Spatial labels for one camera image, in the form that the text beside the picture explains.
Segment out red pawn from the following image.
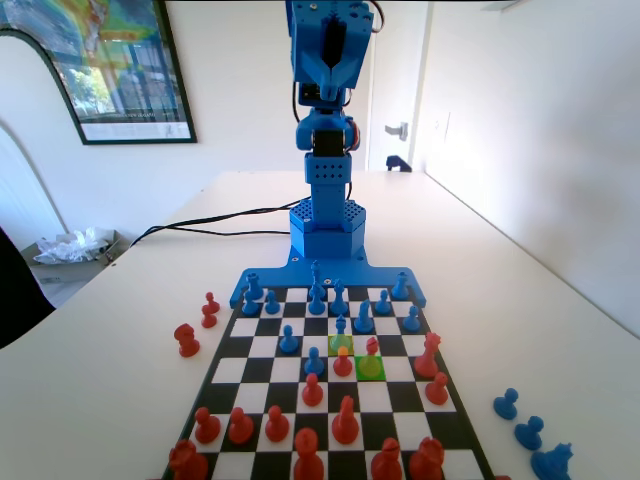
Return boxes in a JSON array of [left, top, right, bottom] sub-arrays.
[[358, 337, 380, 379]]

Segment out blue chess pieces on board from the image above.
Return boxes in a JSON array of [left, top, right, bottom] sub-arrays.
[[228, 244, 429, 309]]

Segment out blue queen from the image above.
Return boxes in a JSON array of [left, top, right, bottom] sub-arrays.
[[329, 278, 350, 317]]

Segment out red chess bishop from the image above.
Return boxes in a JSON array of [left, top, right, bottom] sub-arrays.
[[369, 437, 404, 480]]

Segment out white door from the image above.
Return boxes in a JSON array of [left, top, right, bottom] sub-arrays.
[[367, 0, 432, 174]]

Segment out black framed poster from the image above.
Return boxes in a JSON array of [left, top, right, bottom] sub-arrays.
[[0, 0, 198, 146]]

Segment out white arched board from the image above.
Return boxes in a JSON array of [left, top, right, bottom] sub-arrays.
[[0, 28, 86, 251]]

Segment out crumpled clear plastic wrap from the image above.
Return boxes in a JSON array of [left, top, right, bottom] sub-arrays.
[[32, 227, 111, 266]]

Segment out cardboard box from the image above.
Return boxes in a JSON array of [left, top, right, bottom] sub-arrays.
[[19, 228, 124, 296]]

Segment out black white chessboard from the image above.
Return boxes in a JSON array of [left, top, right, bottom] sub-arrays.
[[159, 285, 496, 480]]

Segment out black cable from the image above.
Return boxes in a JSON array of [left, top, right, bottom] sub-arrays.
[[149, 224, 292, 236], [128, 198, 307, 249]]

